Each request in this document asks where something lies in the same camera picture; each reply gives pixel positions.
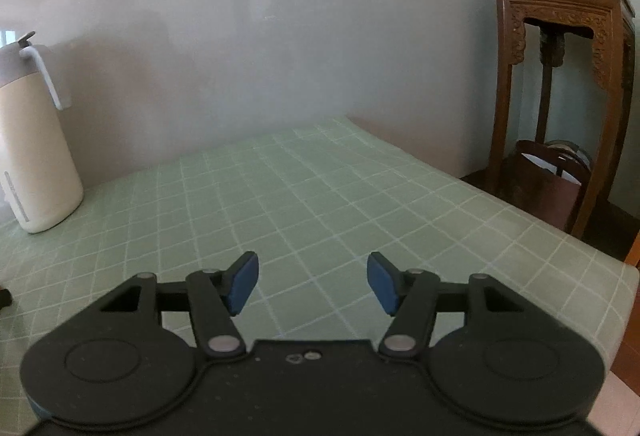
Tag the wooden chair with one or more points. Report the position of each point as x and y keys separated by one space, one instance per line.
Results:
x=633 y=252

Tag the brown paper bag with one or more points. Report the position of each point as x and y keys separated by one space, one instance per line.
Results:
x=545 y=191

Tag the green checked tablecloth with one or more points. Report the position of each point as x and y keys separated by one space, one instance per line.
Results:
x=325 y=196

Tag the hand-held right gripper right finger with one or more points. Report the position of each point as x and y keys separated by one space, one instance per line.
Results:
x=382 y=283

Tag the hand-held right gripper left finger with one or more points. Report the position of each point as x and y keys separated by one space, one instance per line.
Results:
x=243 y=286

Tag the cream thermos jug grey lid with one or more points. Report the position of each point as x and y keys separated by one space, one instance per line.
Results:
x=35 y=156

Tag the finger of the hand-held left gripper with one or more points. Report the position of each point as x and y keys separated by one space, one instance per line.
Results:
x=5 y=298

